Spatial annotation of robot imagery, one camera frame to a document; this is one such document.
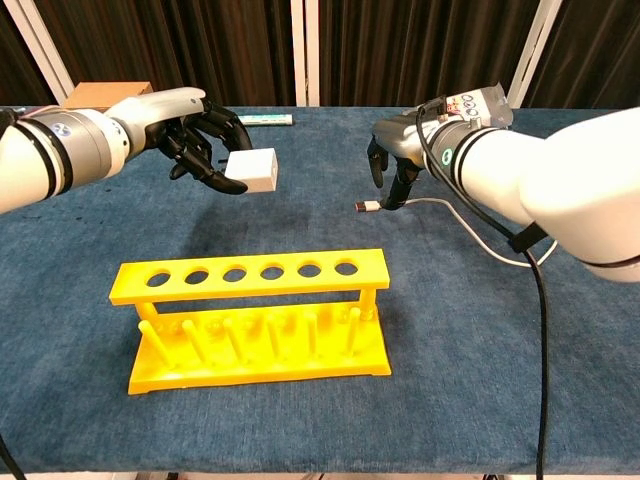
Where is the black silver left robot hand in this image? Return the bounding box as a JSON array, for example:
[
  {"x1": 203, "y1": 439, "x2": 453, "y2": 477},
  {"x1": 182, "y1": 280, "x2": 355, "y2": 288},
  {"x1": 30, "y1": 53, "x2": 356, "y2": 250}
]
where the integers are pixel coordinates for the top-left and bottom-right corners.
[{"x1": 107, "y1": 87, "x2": 254, "y2": 196}]

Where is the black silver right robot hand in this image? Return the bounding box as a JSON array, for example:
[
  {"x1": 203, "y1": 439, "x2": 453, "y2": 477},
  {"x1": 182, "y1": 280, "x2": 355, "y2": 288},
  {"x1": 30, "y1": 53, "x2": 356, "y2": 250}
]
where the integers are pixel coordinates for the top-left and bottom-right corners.
[{"x1": 366, "y1": 106, "x2": 442, "y2": 211}]

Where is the white USB cable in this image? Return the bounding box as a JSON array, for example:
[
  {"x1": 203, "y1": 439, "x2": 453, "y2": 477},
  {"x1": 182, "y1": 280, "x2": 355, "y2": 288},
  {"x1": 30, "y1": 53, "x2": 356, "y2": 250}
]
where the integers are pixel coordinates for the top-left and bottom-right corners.
[{"x1": 354, "y1": 197, "x2": 559, "y2": 269}]

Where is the white power adapter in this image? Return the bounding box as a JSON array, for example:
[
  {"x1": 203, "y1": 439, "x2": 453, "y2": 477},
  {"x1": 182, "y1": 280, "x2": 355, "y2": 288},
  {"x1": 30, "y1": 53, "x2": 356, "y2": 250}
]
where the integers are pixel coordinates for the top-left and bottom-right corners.
[{"x1": 223, "y1": 147, "x2": 279, "y2": 194}]

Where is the brown cardboard box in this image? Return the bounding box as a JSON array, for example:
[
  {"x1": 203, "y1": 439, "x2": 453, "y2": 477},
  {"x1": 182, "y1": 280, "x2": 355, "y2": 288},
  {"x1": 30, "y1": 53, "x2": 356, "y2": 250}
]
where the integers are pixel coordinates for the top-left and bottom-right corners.
[{"x1": 62, "y1": 81, "x2": 154, "y2": 111}]

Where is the dark pleated curtain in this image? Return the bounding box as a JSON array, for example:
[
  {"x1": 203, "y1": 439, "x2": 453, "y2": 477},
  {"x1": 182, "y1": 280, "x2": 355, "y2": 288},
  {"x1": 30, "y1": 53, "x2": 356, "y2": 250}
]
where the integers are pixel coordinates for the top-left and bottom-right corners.
[{"x1": 0, "y1": 0, "x2": 640, "y2": 108}]

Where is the white sponge in clear wrapper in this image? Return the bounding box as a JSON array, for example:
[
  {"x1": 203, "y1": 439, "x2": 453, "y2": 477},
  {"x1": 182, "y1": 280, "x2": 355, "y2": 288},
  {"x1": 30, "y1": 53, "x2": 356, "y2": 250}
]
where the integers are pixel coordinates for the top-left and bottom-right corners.
[{"x1": 443, "y1": 82, "x2": 515, "y2": 132}]

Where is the red capped white marker pen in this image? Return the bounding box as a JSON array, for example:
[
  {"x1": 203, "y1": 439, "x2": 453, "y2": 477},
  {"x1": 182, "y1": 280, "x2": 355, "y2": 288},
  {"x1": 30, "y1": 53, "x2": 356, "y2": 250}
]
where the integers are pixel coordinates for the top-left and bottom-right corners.
[{"x1": 237, "y1": 112, "x2": 295, "y2": 128}]

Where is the yellow plastic test tube rack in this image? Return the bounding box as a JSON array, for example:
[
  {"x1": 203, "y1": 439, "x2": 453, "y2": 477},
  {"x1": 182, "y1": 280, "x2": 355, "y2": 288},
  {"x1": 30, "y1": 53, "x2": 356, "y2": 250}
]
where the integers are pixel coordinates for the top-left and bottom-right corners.
[{"x1": 108, "y1": 248, "x2": 392, "y2": 396}]

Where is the teal velvet table cloth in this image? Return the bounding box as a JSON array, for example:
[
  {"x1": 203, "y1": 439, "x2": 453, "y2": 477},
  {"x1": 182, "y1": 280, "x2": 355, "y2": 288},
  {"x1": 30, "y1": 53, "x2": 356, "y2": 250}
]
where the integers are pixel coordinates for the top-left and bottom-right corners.
[{"x1": 0, "y1": 104, "x2": 640, "y2": 475}]

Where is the white slanted frame post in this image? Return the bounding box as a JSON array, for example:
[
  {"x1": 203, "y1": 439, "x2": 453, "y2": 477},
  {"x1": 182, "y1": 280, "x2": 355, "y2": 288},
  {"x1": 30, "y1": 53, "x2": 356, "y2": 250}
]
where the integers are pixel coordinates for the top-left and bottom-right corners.
[
  {"x1": 506, "y1": 0, "x2": 564, "y2": 109},
  {"x1": 0, "y1": 0, "x2": 76, "y2": 107}
]

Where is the white upright frame post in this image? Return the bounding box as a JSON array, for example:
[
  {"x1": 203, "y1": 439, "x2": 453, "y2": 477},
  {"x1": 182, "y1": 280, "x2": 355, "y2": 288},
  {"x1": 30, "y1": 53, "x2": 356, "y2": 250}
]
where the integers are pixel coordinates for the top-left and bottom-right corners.
[{"x1": 289, "y1": 0, "x2": 321, "y2": 107}]

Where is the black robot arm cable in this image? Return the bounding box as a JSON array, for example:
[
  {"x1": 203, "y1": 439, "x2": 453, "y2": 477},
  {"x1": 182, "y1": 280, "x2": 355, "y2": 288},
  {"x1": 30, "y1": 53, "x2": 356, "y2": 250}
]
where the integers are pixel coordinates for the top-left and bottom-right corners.
[
  {"x1": 0, "y1": 433, "x2": 27, "y2": 480},
  {"x1": 415, "y1": 97, "x2": 552, "y2": 480}
]

